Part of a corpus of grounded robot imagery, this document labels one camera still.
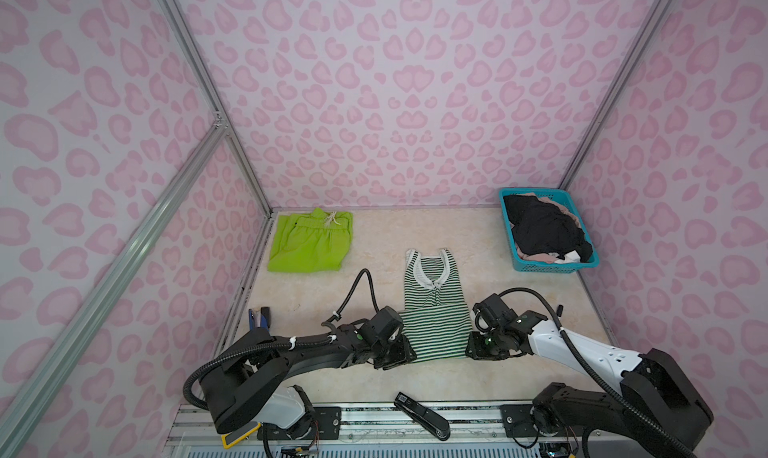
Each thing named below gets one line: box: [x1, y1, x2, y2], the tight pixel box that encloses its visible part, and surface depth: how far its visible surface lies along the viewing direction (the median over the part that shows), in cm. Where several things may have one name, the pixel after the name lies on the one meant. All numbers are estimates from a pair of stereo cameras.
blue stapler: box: [248, 307, 271, 332], surface depth 92 cm
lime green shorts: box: [268, 207, 353, 273], surface depth 108 cm
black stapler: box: [394, 392, 451, 441], surface depth 72 cm
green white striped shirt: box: [399, 248, 473, 362], surface depth 92 cm
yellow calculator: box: [221, 421, 262, 449], surface depth 72 cm
